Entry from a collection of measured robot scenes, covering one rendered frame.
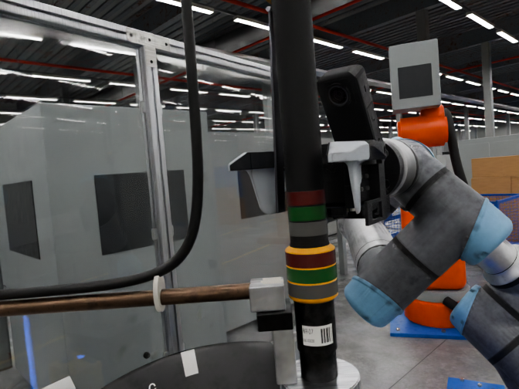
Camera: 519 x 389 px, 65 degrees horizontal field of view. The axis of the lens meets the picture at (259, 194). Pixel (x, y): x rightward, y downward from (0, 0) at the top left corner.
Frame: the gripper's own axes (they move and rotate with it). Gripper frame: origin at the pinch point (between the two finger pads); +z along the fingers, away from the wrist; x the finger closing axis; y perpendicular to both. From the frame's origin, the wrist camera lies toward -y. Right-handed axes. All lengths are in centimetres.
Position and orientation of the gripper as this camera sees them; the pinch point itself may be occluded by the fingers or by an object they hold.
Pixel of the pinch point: (279, 153)
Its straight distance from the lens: 32.8
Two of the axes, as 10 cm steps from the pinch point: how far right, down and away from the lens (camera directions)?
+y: 0.8, 10.0, 0.5
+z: -5.9, 0.9, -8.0
